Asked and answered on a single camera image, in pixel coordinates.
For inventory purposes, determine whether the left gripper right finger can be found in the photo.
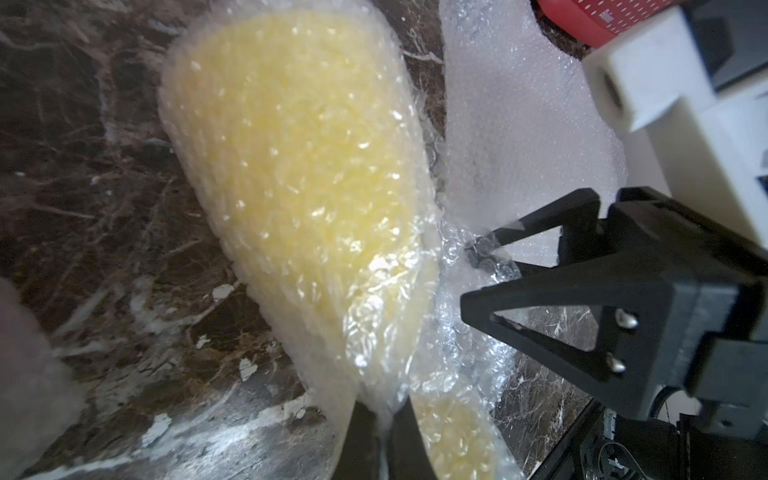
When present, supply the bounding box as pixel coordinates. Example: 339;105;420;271
385;397;437;480

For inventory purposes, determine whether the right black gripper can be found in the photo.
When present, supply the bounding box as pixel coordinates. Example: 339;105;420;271
460;187;767;441

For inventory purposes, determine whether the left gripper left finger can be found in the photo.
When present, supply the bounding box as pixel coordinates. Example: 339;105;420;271
331;401;382;480

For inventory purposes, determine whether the clear bubble wrap sheet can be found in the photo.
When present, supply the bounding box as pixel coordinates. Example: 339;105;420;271
439;1;627;232

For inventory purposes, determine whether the yellow bubble glass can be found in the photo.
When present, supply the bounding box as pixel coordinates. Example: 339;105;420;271
158;1;522;479

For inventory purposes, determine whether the pink bubble wrapped glass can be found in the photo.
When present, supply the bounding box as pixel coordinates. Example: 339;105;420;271
1;279;85;479

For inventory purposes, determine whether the red toaster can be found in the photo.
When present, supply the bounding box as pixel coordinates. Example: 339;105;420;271
533;0;689;48

